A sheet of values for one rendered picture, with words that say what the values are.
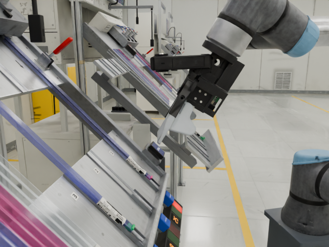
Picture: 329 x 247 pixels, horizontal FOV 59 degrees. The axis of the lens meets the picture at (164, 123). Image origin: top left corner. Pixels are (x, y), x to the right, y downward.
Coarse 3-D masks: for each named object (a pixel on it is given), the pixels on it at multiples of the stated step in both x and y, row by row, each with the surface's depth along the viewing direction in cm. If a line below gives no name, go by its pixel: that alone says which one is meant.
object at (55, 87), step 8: (8, 40) 69; (16, 48) 69; (24, 56) 70; (32, 64) 70; (40, 72) 70; (48, 80) 70; (56, 88) 71; (64, 96) 71; (72, 104) 71; (80, 112) 71; (88, 120) 72; (96, 128) 72; (104, 136) 72; (112, 144) 72; (120, 152) 73
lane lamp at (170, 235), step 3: (168, 231) 66; (168, 234) 65; (171, 234) 66; (168, 237) 64; (171, 237) 65; (174, 237) 66; (171, 240) 64; (174, 240) 65; (177, 240) 66; (174, 243) 64; (177, 243) 65; (177, 246) 64
